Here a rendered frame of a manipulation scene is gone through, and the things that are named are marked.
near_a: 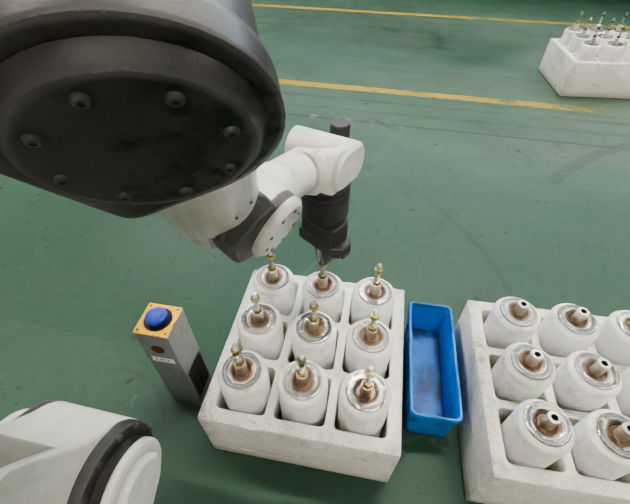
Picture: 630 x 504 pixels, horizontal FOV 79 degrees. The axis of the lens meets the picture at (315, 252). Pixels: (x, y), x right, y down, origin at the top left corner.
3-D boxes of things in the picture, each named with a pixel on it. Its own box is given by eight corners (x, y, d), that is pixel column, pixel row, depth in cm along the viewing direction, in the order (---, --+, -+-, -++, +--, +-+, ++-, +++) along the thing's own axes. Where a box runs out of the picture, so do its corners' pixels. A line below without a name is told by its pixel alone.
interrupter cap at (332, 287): (300, 281, 89) (300, 279, 88) (328, 268, 91) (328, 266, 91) (316, 304, 84) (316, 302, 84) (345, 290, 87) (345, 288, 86)
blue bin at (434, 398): (449, 442, 87) (464, 423, 79) (400, 434, 89) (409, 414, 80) (441, 331, 108) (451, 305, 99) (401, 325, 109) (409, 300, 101)
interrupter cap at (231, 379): (237, 398, 69) (236, 397, 69) (214, 370, 73) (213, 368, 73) (269, 372, 73) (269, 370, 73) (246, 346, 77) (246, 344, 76)
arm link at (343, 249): (286, 235, 79) (283, 188, 70) (319, 214, 83) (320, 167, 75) (331, 268, 72) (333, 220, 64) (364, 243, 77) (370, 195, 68)
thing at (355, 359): (389, 370, 92) (401, 329, 79) (372, 404, 87) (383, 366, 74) (353, 352, 96) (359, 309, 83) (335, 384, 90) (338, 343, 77)
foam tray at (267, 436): (387, 483, 82) (401, 457, 69) (213, 448, 87) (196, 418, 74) (394, 329, 109) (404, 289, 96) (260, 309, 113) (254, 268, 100)
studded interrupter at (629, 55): (623, 85, 208) (655, 29, 188) (605, 79, 213) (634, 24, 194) (632, 80, 212) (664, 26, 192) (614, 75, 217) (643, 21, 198)
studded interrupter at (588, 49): (588, 80, 212) (615, 26, 192) (574, 82, 210) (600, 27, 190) (575, 74, 218) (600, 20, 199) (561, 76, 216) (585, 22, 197)
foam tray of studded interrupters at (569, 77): (632, 99, 212) (653, 65, 199) (559, 96, 214) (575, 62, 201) (602, 71, 239) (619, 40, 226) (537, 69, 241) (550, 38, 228)
